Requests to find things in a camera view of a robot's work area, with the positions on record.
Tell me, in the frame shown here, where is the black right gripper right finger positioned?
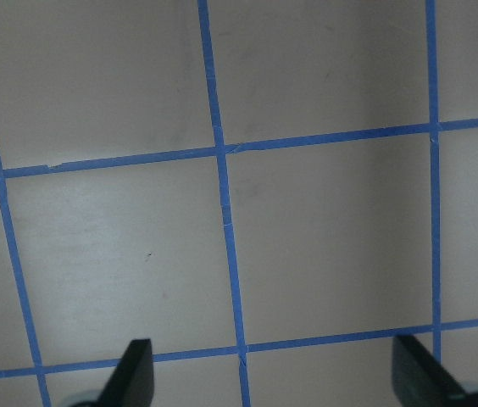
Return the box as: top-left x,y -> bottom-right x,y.
392,335 -> 468,407

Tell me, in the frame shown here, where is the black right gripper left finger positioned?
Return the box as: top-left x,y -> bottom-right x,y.
97,339 -> 155,407

